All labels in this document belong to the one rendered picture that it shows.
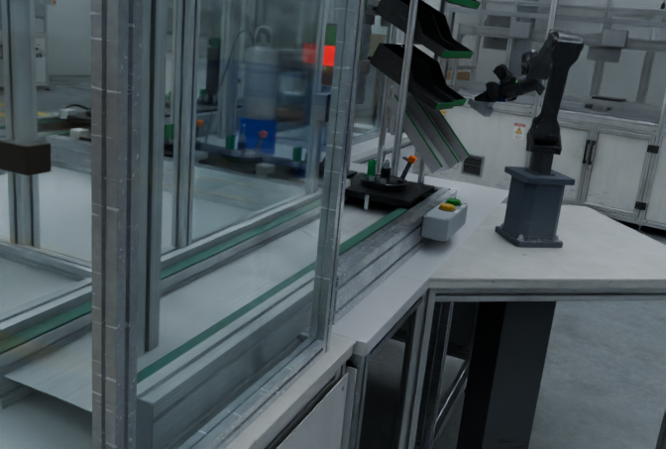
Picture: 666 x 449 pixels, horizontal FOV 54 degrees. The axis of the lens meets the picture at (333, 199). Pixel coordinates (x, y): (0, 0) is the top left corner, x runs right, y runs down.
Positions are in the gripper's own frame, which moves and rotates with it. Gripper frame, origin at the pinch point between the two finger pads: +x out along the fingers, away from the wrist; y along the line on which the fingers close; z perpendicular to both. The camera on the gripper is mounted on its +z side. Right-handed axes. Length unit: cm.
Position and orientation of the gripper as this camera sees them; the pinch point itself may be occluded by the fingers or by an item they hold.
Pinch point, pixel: (487, 96)
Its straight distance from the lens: 223.2
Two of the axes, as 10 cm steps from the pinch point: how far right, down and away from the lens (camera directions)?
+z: -2.3, -9.7, 0.1
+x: -7.8, 1.9, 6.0
